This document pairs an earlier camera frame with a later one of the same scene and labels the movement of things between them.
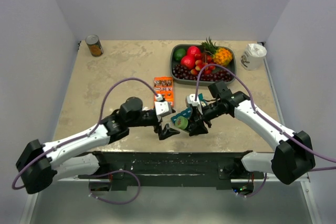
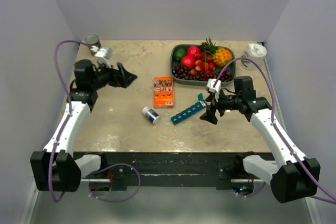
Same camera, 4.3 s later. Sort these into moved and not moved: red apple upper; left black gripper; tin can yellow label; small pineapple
Moved: left black gripper
Not moved: red apple upper; small pineapple; tin can yellow label
